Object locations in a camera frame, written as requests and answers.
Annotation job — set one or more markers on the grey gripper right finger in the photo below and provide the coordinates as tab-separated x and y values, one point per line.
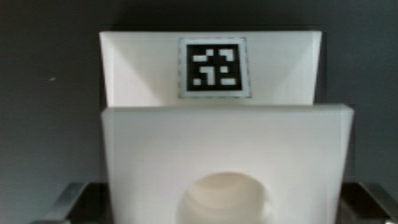
376	205

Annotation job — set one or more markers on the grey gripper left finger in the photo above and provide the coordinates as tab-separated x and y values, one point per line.
58	214

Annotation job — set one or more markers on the white lamp base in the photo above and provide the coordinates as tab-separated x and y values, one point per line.
226	147

